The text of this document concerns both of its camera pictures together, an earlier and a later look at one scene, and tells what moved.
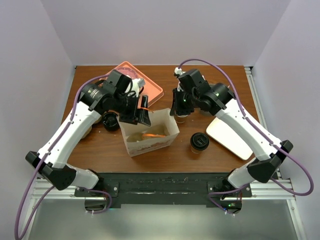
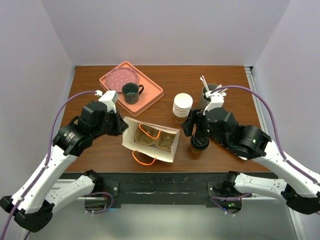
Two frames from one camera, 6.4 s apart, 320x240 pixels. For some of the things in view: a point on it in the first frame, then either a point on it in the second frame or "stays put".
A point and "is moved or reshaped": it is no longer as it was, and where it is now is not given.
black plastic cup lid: (199, 141) stays put
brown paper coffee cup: (196, 151) stays put
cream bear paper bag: (140, 139) is moved or reshaped
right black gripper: (176, 109) -> (195, 116)
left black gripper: (133, 117) -> (119, 129)
